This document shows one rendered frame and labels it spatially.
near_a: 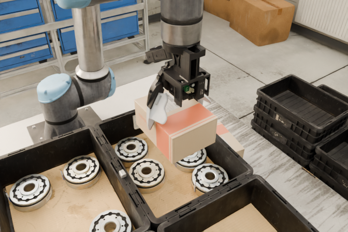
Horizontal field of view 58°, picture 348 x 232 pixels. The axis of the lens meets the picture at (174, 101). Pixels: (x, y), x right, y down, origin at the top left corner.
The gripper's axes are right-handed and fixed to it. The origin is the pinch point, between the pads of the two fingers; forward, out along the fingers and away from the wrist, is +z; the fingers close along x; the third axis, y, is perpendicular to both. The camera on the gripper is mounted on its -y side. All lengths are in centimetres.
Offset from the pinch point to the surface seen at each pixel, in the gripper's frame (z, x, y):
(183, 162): 23.6, 6.2, -4.4
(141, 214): 16.7, -14.3, 8.0
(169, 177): 26.7, 1.1, -4.1
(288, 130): 62, 84, -19
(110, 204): 26.8, -17.0, -5.5
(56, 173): 26.9, -25.6, -24.3
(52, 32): 57, 19, -194
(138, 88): 40, 25, -67
